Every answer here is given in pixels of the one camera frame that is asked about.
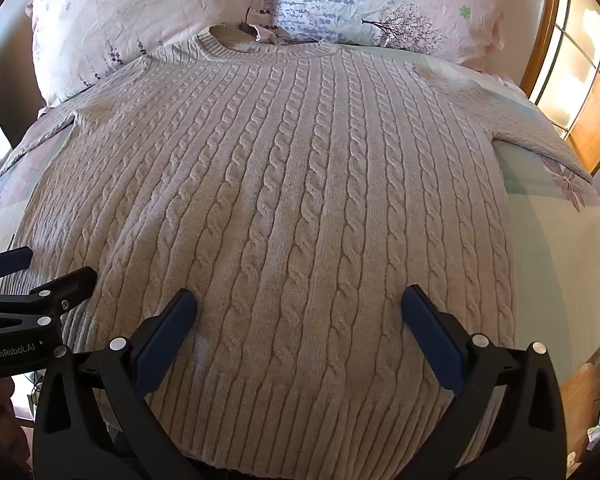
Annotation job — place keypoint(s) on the pink floral pillow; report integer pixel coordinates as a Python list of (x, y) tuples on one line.
[(130, 15), (395, 0)]

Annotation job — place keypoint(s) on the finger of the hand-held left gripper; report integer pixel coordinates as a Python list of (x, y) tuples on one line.
[(6, 263), (69, 282)]

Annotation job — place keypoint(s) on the patterned bed sheet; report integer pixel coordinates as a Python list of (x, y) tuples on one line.
[(547, 245)]

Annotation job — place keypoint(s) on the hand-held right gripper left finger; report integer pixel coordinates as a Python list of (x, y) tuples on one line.
[(164, 332)]

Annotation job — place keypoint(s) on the wooden bedside cabinet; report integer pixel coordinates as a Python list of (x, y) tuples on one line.
[(587, 400)]

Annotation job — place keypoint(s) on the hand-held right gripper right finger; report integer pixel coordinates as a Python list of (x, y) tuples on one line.
[(432, 335)]

